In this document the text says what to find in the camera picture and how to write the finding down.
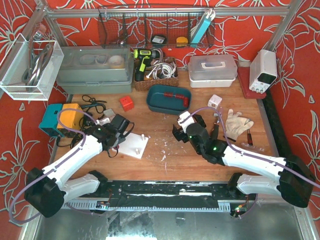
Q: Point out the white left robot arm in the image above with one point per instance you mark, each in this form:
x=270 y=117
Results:
x=48 y=189

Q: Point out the clear small parts box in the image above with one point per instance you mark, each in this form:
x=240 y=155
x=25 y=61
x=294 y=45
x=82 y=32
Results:
x=109 y=113

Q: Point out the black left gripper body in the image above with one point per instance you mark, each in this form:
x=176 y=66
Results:
x=115 y=141

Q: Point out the white peg base board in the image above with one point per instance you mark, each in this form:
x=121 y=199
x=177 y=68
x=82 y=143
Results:
x=134 y=145

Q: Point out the small red screwdriver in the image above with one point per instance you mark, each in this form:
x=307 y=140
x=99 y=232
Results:
x=249 y=138

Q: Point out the woven wicker basket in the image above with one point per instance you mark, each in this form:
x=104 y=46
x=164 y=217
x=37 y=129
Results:
x=149 y=82

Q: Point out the red coil spring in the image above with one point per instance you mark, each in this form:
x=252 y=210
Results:
x=179 y=96
x=168 y=94
x=185 y=102

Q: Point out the white power supply unit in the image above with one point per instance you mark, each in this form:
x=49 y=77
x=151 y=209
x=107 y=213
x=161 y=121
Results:
x=262 y=71

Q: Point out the black wire mesh shelf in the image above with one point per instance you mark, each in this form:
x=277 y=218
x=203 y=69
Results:
x=133 y=25

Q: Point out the teal plastic tray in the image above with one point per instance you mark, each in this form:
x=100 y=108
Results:
x=157 y=102

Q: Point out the white work glove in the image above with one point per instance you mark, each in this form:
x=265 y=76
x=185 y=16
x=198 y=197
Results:
x=235 y=124

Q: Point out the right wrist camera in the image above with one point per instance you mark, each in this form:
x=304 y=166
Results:
x=185 y=119

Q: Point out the red cube power socket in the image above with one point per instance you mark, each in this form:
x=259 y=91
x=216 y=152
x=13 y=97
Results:
x=126 y=103

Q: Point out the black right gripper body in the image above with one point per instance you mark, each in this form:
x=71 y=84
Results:
x=178 y=131

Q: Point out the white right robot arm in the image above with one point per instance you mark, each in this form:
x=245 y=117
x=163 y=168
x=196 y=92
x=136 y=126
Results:
x=287 y=177

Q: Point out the clear acrylic bin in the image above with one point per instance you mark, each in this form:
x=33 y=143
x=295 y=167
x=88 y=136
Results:
x=32 y=72

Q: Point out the yellow tape measure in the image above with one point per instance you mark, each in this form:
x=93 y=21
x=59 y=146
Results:
x=182 y=42

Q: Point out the white lidded storage box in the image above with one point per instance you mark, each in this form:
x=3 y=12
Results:
x=212 y=71

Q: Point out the blue white power strip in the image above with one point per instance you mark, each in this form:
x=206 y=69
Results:
x=199 y=30

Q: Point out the grey plastic storage box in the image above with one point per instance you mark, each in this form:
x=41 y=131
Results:
x=96 y=70

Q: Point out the yellow device box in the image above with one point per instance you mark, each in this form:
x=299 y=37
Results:
x=70 y=119

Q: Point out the orange handled screwdriver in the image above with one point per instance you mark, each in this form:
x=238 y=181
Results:
x=215 y=130

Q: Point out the teal device box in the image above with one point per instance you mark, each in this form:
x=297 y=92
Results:
x=49 y=121

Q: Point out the yellow green cordless drill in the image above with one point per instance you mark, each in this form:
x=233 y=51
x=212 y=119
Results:
x=144 y=57

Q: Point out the white cube charger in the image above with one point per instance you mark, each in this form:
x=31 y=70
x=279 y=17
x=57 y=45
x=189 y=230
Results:
x=214 y=101

